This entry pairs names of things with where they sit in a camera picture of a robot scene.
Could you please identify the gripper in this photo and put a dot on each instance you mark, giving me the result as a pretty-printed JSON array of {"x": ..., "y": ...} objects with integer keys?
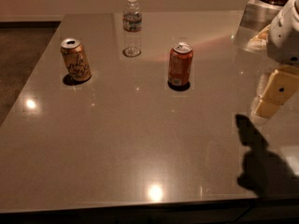
[{"x": 285, "y": 37}]

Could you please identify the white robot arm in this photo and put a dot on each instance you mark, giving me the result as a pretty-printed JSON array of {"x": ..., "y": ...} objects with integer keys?
[{"x": 282, "y": 44}]

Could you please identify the red coke can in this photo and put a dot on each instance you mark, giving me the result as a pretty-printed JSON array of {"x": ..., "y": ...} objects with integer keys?
[{"x": 180, "y": 63}]

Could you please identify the orange LaCroix can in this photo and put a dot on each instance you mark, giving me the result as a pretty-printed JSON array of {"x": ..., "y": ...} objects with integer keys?
[{"x": 75, "y": 59}]

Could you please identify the silver metal dispenser base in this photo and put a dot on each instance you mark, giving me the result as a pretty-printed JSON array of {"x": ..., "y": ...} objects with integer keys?
[{"x": 257, "y": 14}]

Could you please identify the clear plastic water bottle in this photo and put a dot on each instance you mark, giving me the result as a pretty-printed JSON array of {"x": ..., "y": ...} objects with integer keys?
[{"x": 132, "y": 27}]

